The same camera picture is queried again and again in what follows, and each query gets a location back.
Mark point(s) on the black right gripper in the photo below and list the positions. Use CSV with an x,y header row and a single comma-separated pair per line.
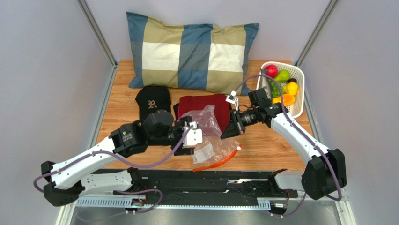
x,y
236,121

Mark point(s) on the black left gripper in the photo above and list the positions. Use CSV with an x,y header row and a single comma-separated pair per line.
x,y
183,122

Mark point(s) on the clear zip bag orange zipper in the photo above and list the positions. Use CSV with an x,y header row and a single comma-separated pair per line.
x,y
213,151

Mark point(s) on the grey toy fish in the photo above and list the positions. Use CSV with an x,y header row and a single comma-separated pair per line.
x,y
266,85

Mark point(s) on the orange yellow mango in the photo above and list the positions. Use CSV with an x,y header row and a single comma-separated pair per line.
x,y
286,99

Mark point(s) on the yellow pear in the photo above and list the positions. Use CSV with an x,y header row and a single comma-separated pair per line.
x,y
291,88

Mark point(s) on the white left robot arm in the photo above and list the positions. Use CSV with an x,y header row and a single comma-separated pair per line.
x,y
69,180

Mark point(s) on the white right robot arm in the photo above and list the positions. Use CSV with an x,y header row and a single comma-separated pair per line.
x,y
325,170

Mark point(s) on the black folded cloth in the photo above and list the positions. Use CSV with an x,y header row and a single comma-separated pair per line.
x,y
175,109

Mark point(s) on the dark red folded cloth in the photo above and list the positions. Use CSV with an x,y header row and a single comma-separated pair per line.
x,y
195,103

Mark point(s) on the black cap with letter R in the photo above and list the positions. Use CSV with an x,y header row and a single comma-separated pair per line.
x,y
151,99

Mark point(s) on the green grape bunch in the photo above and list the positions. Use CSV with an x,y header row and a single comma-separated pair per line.
x,y
275,89

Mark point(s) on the white perforated plastic basket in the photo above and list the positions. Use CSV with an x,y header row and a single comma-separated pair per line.
x,y
296,108

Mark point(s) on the red apple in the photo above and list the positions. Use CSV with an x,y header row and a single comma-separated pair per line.
x,y
271,70

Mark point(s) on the blue beige checkered pillow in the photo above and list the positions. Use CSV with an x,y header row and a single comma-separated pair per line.
x,y
193,56

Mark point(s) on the green pear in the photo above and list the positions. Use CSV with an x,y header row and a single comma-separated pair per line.
x,y
283,76

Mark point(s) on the dark purple date fruit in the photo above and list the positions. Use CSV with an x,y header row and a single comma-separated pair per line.
x,y
292,80

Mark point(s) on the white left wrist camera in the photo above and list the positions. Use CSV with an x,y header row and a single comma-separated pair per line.
x,y
193,134

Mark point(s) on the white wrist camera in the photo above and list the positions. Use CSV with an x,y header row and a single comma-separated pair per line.
x,y
233,99
193,134

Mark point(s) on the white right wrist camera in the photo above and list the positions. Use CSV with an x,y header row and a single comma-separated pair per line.
x,y
233,99

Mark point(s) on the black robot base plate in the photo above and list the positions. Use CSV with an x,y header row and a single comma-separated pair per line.
x,y
206,189

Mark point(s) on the right aluminium corner post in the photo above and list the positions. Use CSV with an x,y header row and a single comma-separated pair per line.
x,y
329,10

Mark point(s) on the aluminium corner post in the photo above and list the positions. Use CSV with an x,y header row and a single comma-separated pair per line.
x,y
84,6
329,10

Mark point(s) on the aluminium frame rail base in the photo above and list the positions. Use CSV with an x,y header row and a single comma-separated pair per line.
x,y
107,209

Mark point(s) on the left aluminium corner post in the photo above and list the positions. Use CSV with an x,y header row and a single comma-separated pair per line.
x,y
84,6

